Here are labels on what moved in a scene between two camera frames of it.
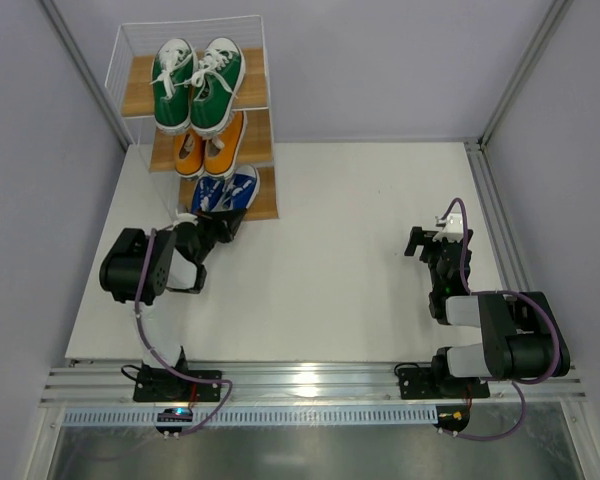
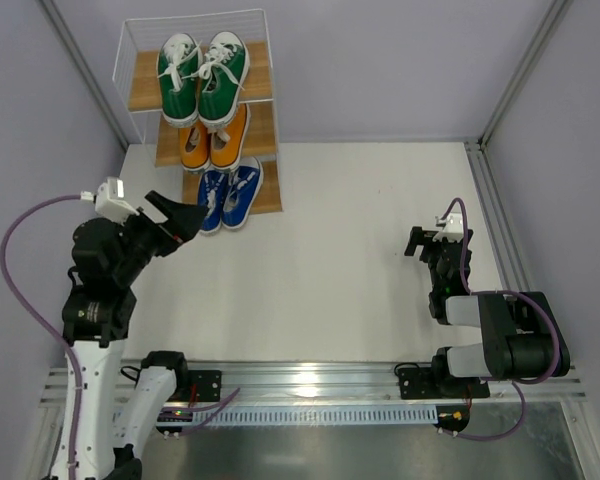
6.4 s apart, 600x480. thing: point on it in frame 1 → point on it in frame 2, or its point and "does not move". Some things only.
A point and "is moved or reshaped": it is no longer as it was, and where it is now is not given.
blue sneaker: x=241 y=190 is moved or reshaped
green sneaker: x=174 y=64 is moved or reshaped
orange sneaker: x=223 y=153 is moved or reshaped
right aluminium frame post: x=554 y=18 does not move
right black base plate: x=419 y=384 does not move
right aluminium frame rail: x=508 y=258 does not move
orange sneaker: x=188 y=153 is moved or reshaped
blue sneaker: x=206 y=191 is moved or reshaped
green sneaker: x=216 y=86 is moved or reshaped
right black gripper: x=431 y=245 does not move
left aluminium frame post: x=71 y=44 does not move
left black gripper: x=215 y=227 → x=156 y=232
